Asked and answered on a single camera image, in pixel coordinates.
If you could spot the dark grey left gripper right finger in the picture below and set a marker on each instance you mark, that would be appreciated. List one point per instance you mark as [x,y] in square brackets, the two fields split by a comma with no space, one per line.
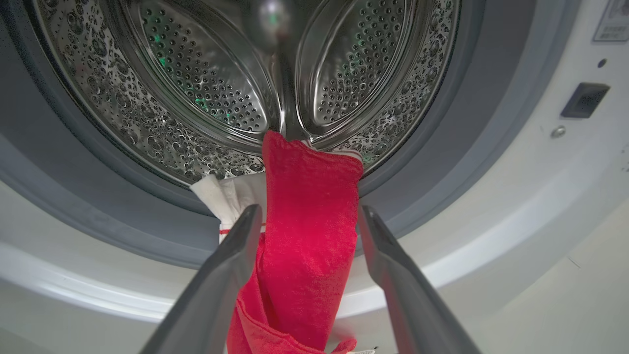
[408,295]

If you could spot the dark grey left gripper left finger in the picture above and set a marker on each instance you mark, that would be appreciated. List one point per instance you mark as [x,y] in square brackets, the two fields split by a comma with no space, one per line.
[211,295]

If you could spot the red and white garment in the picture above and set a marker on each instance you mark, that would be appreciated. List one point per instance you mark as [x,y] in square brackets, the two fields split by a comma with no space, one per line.
[309,221]

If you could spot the white front-load washing machine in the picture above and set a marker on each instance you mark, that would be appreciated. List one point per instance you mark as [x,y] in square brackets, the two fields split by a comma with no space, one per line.
[491,221]

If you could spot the stainless steel washing machine drum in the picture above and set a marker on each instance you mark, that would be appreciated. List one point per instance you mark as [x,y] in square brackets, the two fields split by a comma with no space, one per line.
[196,73]

